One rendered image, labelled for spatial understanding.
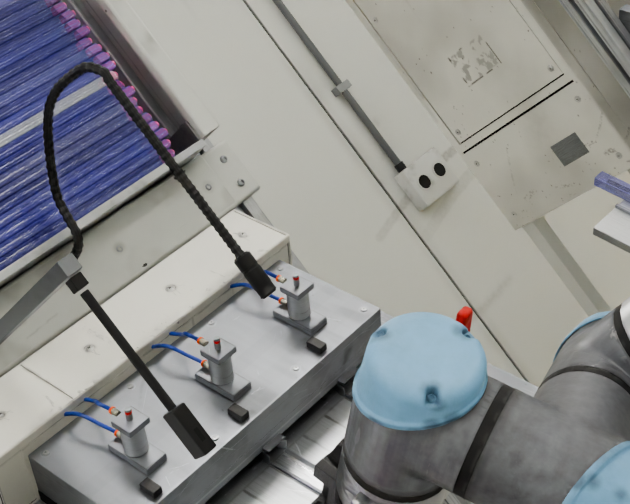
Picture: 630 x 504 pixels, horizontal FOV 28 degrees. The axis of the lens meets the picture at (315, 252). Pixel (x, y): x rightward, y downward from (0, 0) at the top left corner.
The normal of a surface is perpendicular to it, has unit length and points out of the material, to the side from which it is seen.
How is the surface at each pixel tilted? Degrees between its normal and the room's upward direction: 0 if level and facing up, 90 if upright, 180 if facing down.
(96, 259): 90
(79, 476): 46
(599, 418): 68
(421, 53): 90
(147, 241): 90
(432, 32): 90
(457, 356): 59
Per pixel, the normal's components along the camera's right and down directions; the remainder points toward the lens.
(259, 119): 0.48, -0.32
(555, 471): -0.16, -0.25
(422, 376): 0.11, -0.69
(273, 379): -0.07, -0.78
